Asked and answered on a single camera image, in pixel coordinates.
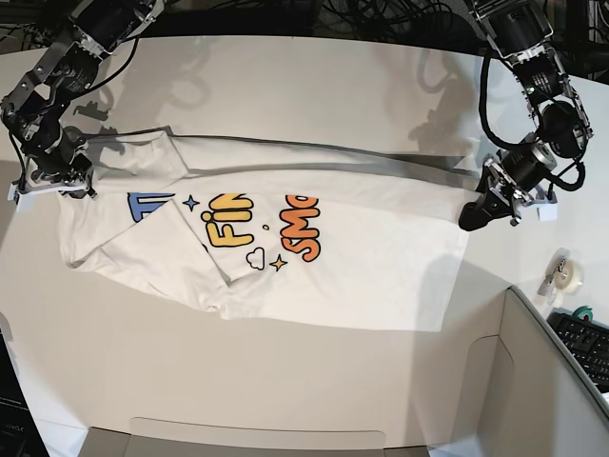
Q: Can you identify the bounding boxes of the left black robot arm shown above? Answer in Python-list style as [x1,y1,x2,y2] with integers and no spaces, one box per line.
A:
[459,1,593,231]

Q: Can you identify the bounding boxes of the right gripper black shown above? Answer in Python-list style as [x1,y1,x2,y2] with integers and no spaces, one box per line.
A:
[18,147,97,199]

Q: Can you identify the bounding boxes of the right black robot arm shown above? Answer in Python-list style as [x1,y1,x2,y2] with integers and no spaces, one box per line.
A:
[1,0,166,202]

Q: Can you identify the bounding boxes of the beige cardboard side panel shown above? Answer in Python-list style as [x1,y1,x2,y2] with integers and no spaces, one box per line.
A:
[413,288,609,457]

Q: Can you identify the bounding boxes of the black computer keyboard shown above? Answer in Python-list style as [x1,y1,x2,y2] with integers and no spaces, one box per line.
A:
[547,312,608,393]

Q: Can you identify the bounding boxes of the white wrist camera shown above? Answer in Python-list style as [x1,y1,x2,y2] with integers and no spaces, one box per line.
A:
[536,193,558,222]
[8,181,36,212]

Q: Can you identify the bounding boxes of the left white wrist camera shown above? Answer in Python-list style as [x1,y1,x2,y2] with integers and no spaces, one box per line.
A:
[536,193,558,222]

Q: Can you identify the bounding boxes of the white t-shirt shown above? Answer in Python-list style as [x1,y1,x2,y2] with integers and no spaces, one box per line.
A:
[58,129,475,331]

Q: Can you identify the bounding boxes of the white tape dispenser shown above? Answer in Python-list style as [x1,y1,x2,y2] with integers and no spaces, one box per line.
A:
[538,248,584,308]

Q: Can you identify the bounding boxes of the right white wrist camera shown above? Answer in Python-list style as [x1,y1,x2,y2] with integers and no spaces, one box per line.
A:
[8,181,36,212]

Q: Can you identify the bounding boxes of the green tape roll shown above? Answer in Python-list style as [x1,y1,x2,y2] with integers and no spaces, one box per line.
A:
[572,307,594,322]

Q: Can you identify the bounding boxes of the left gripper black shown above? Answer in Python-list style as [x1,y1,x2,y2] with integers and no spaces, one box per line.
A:
[458,151,540,231]

